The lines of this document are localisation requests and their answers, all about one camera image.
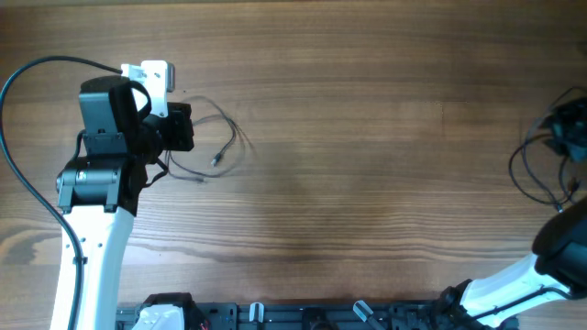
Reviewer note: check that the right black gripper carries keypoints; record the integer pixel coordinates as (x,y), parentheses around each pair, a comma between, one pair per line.
(569,126)

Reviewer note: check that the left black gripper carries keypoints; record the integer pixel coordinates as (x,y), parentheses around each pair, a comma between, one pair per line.
(179,117)

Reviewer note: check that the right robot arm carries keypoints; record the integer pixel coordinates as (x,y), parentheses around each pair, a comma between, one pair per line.
(555,269)

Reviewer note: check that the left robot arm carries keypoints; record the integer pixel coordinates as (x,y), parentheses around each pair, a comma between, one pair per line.
(128,123)

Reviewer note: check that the grey clamp lever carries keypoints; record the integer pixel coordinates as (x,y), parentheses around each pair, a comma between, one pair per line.
(256,313)
(362,310)

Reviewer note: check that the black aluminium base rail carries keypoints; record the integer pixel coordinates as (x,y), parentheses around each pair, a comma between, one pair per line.
(180,311)

